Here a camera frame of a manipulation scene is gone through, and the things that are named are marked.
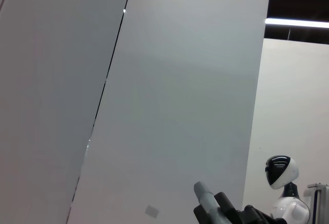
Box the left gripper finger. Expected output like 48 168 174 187
192 204 214 224
213 192 286 224

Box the grey pen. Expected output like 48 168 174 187
193 181 227 224

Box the ceiling light strip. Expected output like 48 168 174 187
264 17 329 29

